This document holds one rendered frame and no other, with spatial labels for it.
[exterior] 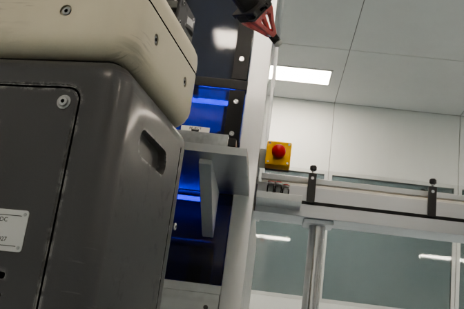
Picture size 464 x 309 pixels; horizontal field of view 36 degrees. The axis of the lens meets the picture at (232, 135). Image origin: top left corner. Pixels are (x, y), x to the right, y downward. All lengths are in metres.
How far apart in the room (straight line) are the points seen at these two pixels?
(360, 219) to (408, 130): 4.96
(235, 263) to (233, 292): 0.08
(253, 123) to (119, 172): 1.39
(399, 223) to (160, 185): 1.39
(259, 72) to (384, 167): 4.85
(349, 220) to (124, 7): 1.48
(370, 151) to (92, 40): 6.26
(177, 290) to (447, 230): 0.80
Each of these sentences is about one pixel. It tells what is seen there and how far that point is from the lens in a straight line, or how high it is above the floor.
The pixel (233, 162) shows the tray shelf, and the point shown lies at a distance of 1.69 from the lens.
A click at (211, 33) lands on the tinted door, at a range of 2.21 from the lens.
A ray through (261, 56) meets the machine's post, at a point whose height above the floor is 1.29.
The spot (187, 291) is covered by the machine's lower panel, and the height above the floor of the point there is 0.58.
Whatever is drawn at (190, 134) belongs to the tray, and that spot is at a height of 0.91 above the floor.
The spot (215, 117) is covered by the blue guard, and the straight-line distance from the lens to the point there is 2.09.
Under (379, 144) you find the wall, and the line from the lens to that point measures 6.97.
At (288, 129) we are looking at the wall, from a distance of 6.93.
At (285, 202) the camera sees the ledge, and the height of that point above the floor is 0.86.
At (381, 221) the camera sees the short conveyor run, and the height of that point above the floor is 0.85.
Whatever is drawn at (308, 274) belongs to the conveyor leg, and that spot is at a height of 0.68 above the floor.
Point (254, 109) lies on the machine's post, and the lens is 2.09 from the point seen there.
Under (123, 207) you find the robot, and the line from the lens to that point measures 0.73.
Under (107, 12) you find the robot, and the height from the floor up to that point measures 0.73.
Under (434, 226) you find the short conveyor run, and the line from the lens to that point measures 2.17.
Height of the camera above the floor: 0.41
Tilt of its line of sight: 18 degrees up
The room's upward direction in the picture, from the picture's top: 8 degrees clockwise
